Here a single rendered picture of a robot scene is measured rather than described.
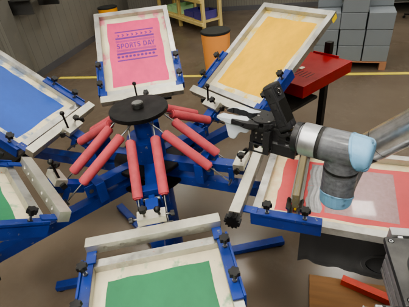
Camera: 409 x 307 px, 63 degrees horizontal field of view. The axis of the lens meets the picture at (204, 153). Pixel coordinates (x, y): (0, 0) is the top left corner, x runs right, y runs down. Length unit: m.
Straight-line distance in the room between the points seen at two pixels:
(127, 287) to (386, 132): 1.05
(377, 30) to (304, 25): 3.30
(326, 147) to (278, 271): 1.89
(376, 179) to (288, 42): 1.04
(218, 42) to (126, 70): 2.77
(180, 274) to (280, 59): 1.46
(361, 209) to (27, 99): 2.03
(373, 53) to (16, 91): 4.78
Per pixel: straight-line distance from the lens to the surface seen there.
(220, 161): 1.75
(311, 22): 2.41
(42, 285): 2.89
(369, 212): 1.65
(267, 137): 0.79
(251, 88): 2.19
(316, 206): 1.62
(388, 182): 1.84
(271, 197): 1.65
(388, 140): 0.85
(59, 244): 3.11
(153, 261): 1.46
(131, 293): 1.40
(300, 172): 1.64
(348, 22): 5.57
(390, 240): 1.16
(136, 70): 2.59
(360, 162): 0.74
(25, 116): 2.32
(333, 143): 0.74
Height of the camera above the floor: 2.08
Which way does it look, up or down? 35 degrees down
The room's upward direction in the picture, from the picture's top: 6 degrees counter-clockwise
